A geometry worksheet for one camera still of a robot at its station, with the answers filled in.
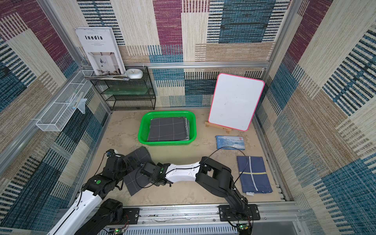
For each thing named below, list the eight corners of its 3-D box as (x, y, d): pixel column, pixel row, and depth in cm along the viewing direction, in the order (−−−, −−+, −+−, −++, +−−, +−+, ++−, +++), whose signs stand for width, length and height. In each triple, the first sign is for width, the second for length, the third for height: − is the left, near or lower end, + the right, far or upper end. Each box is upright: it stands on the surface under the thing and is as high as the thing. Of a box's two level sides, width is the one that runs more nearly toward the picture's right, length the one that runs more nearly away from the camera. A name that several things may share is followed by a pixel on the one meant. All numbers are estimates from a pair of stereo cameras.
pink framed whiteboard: (207, 127, 111) (213, 89, 83) (211, 112, 121) (217, 73, 94) (246, 136, 106) (265, 97, 78) (247, 119, 116) (264, 80, 88)
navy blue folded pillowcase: (243, 193, 82) (245, 191, 80) (236, 157, 96) (237, 155, 94) (271, 193, 82) (273, 191, 80) (260, 157, 96) (261, 155, 94)
